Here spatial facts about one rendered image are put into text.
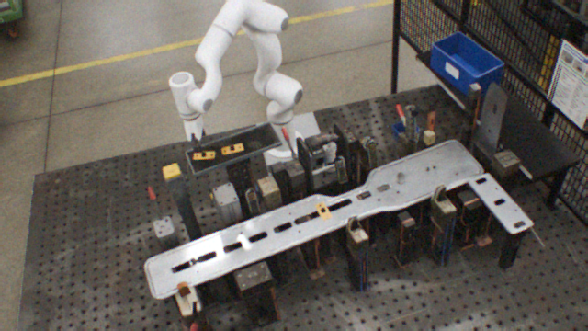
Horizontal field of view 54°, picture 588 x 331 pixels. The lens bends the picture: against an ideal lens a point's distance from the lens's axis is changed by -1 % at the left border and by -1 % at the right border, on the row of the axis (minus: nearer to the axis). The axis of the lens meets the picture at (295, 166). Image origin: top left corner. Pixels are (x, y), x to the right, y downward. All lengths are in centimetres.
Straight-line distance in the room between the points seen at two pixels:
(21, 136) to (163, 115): 107
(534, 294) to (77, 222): 204
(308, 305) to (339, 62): 256
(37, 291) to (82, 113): 215
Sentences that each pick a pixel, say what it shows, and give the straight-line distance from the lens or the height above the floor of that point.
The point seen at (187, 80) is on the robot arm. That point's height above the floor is 155.
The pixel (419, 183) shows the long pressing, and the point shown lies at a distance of 236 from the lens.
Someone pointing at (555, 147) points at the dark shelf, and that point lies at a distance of 255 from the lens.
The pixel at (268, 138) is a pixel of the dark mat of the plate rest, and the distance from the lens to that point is 234.
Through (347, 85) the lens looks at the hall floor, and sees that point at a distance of 434.
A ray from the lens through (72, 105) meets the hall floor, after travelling 478.
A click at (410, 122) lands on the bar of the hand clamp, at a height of 114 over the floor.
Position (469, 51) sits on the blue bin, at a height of 109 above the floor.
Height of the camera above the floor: 279
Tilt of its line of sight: 47 degrees down
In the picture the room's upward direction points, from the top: 8 degrees counter-clockwise
